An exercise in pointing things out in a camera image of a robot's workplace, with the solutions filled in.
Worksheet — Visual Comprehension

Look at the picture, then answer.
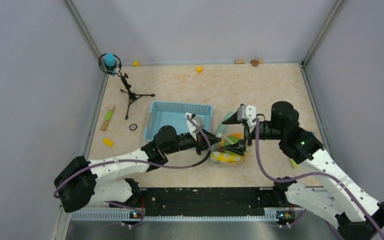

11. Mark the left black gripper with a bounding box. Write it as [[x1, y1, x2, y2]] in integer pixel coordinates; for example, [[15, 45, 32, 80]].
[[164, 128, 221, 155]]

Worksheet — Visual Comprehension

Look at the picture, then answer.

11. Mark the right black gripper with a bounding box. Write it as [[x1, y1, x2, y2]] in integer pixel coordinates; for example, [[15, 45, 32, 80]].
[[221, 109, 285, 156]]

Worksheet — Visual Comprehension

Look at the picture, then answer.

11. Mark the clear zip top bag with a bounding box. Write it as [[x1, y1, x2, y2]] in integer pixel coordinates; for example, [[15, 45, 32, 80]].
[[209, 112, 249, 168]]

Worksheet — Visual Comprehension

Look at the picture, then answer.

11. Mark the light blue plastic basket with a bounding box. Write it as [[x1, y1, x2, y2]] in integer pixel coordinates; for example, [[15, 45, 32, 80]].
[[143, 101, 213, 142]]

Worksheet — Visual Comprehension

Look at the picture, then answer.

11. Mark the yellow banana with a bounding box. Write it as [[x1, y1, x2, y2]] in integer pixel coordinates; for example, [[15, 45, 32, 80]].
[[210, 151, 246, 165]]

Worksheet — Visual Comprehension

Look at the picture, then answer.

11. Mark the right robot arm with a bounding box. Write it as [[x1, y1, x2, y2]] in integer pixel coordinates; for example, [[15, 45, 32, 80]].
[[223, 101, 384, 240]]

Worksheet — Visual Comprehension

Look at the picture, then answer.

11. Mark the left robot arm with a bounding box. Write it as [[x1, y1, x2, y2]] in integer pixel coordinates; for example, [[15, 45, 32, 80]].
[[53, 125, 221, 213]]

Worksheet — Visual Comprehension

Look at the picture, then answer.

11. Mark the teal foam roller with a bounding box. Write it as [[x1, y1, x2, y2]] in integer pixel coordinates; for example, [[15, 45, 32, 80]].
[[215, 123, 229, 136]]

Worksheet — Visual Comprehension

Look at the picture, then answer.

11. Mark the yellow block left side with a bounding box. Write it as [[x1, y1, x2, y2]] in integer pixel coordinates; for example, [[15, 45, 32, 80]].
[[102, 138, 114, 147]]

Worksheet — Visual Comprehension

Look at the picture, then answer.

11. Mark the green wooden stick toy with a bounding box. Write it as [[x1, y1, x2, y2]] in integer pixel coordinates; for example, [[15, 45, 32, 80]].
[[100, 105, 116, 132]]

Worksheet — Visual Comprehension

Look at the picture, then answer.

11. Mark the light green block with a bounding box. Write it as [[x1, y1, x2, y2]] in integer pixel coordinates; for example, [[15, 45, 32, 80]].
[[289, 158, 300, 169]]

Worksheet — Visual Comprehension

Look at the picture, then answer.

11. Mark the yellow cube on table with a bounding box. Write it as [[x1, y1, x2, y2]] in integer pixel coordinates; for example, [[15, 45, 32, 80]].
[[196, 66, 203, 73]]

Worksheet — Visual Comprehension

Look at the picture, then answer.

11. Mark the blue microphone on tripod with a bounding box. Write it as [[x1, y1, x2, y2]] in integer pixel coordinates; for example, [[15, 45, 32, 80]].
[[97, 52, 156, 120]]

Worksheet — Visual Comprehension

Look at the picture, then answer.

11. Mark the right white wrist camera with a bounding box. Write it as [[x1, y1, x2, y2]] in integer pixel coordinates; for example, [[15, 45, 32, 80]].
[[237, 104, 257, 131]]

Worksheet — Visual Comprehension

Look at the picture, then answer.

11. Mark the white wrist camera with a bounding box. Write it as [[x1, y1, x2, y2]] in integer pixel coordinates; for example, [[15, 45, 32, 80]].
[[237, 104, 257, 131], [185, 112, 205, 135]]

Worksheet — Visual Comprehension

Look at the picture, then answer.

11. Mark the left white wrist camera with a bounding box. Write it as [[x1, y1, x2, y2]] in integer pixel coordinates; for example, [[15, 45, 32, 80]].
[[185, 112, 205, 135]]

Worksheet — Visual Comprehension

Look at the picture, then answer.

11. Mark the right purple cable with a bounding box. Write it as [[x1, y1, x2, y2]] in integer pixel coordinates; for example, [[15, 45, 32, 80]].
[[253, 117, 384, 240]]

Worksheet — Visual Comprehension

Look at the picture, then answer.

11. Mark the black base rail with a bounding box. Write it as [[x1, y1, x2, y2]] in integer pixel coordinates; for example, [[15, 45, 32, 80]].
[[126, 187, 291, 217]]

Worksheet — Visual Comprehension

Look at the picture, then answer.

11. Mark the cork at wall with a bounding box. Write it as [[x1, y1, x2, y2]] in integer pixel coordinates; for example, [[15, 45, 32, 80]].
[[235, 59, 246, 65]]

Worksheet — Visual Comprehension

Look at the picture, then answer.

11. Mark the brown nut at wall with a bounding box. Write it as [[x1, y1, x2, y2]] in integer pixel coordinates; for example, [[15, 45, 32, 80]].
[[250, 59, 260, 67]]

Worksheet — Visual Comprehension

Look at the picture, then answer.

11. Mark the yellow block at wall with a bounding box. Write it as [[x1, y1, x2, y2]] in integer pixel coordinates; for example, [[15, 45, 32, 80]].
[[132, 61, 141, 67]]

